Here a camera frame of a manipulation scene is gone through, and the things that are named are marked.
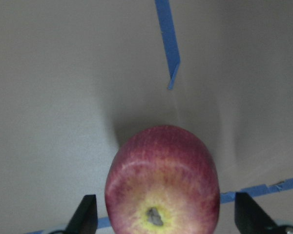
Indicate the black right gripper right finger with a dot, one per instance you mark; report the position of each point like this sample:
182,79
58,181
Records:
250,218

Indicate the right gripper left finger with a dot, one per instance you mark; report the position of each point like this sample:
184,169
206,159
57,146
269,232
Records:
85,218

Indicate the red yellow apple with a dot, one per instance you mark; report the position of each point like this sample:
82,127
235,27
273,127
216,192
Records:
163,181

